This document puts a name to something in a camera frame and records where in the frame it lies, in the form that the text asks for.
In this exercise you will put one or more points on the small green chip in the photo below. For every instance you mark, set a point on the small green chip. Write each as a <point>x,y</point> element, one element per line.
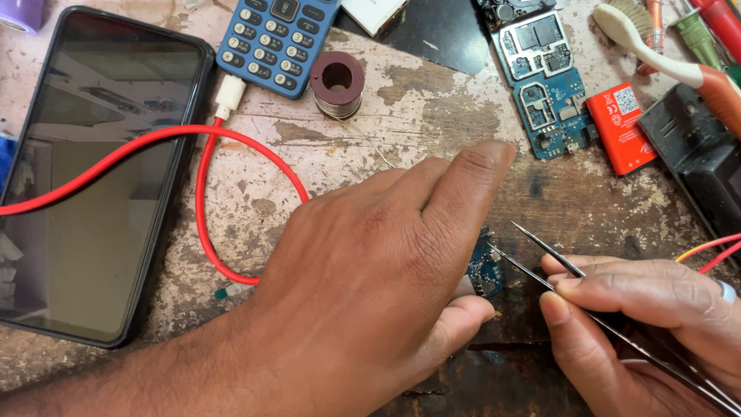
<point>220,293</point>

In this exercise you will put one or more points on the white and orange toothbrush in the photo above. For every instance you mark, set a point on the white and orange toothbrush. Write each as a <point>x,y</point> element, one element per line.
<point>660,58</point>

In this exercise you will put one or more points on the black plastic sheet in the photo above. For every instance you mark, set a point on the black plastic sheet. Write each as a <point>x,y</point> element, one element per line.
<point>440,35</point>

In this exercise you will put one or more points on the large blue phone circuit board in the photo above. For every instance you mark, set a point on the large blue phone circuit board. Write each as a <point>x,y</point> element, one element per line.
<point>544,75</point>

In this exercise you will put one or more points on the dark red solder spool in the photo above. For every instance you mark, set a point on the dark red solder spool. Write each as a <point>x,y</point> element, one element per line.
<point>337,87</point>

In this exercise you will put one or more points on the green screwdriver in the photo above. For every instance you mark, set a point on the green screwdriver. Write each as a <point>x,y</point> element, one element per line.
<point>697,37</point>

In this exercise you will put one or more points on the white box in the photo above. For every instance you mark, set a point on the white box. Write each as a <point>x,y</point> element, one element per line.
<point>373,14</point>

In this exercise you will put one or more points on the black smartphone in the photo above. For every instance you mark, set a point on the black smartphone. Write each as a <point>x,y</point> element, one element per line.
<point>98,174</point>

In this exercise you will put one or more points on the black metal tweezers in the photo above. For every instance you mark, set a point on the black metal tweezers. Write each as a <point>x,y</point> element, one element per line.
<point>521,267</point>

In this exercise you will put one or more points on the small blue circuit board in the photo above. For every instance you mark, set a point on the small blue circuit board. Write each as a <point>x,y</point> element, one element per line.
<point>485,272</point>

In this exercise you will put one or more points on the blue object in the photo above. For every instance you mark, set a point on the blue object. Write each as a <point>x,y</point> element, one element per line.
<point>6,162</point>

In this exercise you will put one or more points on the person's left hand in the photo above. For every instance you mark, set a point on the person's left hand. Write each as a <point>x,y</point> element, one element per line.
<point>359,278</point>

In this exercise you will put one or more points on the blue keypad phone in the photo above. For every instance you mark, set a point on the blue keypad phone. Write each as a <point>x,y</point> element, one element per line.
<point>278,40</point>

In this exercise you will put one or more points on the red screwdriver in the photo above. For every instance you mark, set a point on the red screwdriver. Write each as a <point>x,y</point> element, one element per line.
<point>723,23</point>

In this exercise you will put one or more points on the black power supply box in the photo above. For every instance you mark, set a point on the black power supply box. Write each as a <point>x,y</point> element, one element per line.
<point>694,156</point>

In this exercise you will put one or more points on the red phone battery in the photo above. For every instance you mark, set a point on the red phone battery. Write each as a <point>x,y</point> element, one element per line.
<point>622,130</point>

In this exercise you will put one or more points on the person's right hand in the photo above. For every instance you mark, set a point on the person's right hand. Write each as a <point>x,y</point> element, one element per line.
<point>654,324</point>

